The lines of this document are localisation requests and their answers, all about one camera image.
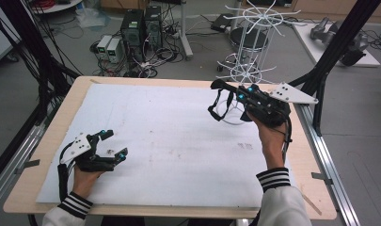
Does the thin wooden stick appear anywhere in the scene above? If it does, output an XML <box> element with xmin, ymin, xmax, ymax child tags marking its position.
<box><xmin>299</xmin><ymin>190</ymin><xmax>324</xmax><ymax>217</ymax></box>

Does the white foam mat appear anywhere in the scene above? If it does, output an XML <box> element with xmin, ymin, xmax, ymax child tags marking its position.
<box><xmin>36</xmin><ymin>82</ymin><xmax>304</xmax><ymax>210</ymax></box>

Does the black frame post with cables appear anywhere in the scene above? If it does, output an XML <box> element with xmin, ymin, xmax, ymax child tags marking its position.
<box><xmin>0</xmin><ymin>0</ymin><xmax>82</xmax><ymax>127</ymax></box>

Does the grey robot part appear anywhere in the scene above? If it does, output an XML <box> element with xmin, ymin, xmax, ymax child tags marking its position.
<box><xmin>309</xmin><ymin>16</ymin><xmax>372</xmax><ymax>67</ymax></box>

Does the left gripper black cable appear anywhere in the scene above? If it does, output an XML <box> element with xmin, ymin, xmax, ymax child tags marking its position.
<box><xmin>56</xmin><ymin>141</ymin><xmax>77</xmax><ymax>203</ymax></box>

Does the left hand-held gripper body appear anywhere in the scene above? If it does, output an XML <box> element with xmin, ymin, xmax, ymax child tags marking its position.
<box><xmin>58</xmin><ymin>131</ymin><xmax>118</xmax><ymax>173</ymax></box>

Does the person's right hand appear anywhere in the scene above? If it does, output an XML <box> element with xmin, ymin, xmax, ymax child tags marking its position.
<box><xmin>245</xmin><ymin>110</ymin><xmax>289</xmax><ymax>171</ymax></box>

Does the aluminium frame rail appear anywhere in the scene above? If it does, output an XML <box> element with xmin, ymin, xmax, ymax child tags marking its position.
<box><xmin>292</xmin><ymin>96</ymin><xmax>362</xmax><ymax>226</ymax></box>
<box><xmin>0</xmin><ymin>122</ymin><xmax>47</xmax><ymax>215</ymax></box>

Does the grey equipment case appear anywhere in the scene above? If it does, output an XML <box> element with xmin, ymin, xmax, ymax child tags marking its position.
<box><xmin>0</xmin><ymin>11</ymin><xmax>22</xmax><ymax>63</ymax></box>

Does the grey metal clip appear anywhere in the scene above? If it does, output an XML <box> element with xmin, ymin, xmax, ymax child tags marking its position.
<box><xmin>13</xmin><ymin>158</ymin><xmax>41</xmax><ymax>175</ymax></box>
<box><xmin>310</xmin><ymin>171</ymin><xmax>334</xmax><ymax>186</ymax></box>

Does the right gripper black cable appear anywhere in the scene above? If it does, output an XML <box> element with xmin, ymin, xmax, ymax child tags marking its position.
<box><xmin>281</xmin><ymin>115</ymin><xmax>294</xmax><ymax>165</ymax></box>

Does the grey metal stand leg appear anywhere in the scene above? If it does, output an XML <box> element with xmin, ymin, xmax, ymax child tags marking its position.
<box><xmin>178</xmin><ymin>0</ymin><xmax>195</xmax><ymax>61</ymax></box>

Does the black bow tie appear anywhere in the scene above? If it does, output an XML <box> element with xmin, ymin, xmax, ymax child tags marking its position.
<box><xmin>207</xmin><ymin>78</ymin><xmax>243</xmax><ymax>123</ymax></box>

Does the person's left hand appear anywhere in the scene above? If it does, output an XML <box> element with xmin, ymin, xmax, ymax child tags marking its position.
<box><xmin>71</xmin><ymin>165</ymin><xmax>105</xmax><ymax>201</ymax></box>

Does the white wire display rack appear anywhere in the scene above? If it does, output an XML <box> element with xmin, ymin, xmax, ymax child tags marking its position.
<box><xmin>214</xmin><ymin>0</ymin><xmax>308</xmax><ymax>127</ymax></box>

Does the black flat box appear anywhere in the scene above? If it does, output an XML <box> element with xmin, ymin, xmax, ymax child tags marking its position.
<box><xmin>210</xmin><ymin>12</ymin><xmax>235</xmax><ymax>33</ymax></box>

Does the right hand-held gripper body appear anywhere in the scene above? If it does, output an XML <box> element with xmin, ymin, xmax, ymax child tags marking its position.
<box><xmin>240</xmin><ymin>81</ymin><xmax>320</xmax><ymax>129</ymax></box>

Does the white power supply unit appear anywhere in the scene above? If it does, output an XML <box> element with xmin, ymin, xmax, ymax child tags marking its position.
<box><xmin>96</xmin><ymin>34</ymin><xmax>114</xmax><ymax>57</ymax></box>
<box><xmin>105</xmin><ymin>37</ymin><xmax>123</xmax><ymax>64</ymax></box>

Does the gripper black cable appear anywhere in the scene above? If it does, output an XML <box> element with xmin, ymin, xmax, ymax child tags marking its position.
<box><xmin>56</xmin><ymin>141</ymin><xmax>77</xmax><ymax>203</ymax></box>
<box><xmin>281</xmin><ymin>115</ymin><xmax>294</xmax><ymax>165</ymax></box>

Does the round white table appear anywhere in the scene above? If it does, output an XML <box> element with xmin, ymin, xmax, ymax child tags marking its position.
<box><xmin>30</xmin><ymin>0</ymin><xmax>85</xmax><ymax>15</ymax></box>

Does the clear plastic bag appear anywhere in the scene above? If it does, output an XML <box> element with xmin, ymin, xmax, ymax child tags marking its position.
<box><xmin>74</xmin><ymin>7</ymin><xmax>112</xmax><ymax>32</ymax></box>

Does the light wooden table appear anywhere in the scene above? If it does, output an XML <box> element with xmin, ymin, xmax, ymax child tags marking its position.
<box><xmin>3</xmin><ymin>75</ymin><xmax>338</xmax><ymax>221</ymax></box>

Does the white flat board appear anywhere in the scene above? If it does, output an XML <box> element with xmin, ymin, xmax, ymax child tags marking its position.
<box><xmin>291</xmin><ymin>22</ymin><xmax>381</xmax><ymax>69</ymax></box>

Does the black computer tower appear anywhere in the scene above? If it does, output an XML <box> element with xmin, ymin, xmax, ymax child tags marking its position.
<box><xmin>143</xmin><ymin>5</ymin><xmax>164</xmax><ymax>51</ymax></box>
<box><xmin>119</xmin><ymin>8</ymin><xmax>146</xmax><ymax>63</ymax></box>

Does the black round stool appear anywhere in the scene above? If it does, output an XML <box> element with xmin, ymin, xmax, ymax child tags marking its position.
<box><xmin>215</xmin><ymin>26</ymin><xmax>270</xmax><ymax>73</ymax></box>

